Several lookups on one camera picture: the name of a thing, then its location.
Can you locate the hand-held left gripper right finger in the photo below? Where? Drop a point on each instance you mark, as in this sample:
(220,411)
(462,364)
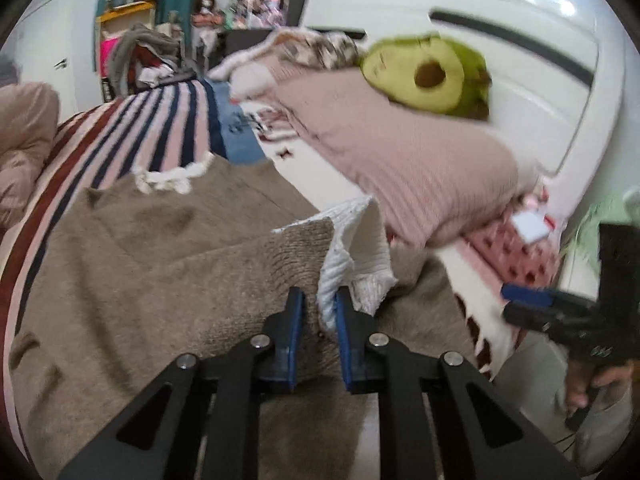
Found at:
(345,340)

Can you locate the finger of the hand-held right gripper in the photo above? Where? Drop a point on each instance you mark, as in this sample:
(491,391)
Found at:
(537,305)

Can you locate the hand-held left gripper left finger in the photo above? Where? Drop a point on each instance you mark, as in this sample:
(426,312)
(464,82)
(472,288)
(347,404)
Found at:
(294,332)

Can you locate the brown knit sweater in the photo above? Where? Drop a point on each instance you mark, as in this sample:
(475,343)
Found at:
(150,270)

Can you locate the pile of clothes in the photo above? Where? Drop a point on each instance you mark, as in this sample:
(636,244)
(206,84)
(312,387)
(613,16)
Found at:
(145,57)

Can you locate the person's right hand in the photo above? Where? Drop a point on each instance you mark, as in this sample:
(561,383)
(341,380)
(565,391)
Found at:
(590,382)

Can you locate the pink knit cushion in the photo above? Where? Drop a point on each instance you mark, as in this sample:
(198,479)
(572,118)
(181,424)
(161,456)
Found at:
(515,250)

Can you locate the pink ribbed pillow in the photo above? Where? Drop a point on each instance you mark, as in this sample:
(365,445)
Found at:
(400,145)

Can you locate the blue denim garment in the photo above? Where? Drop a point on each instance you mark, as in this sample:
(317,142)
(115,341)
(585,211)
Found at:
(240,130)

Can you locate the avocado plush toy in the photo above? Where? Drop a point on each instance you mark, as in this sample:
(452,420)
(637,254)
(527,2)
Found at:
(427,77)

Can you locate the white bed headboard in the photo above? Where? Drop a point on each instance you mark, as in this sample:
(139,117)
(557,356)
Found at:
(525,45)

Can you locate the striped pink blanket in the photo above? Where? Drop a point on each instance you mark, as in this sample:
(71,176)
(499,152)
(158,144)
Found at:
(125,130)

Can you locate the floral patterned pillow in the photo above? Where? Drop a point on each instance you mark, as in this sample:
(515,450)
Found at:
(320,47)

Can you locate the doll figure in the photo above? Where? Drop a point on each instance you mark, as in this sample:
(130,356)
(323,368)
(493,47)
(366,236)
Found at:
(206,25)

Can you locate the pink quilted duvet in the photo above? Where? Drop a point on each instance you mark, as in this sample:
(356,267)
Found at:
(25,145)

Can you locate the yellow framed shelf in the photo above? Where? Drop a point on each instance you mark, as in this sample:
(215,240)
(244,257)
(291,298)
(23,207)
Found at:
(120,22)

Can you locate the white wardrobe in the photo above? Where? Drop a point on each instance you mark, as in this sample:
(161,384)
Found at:
(45,55)

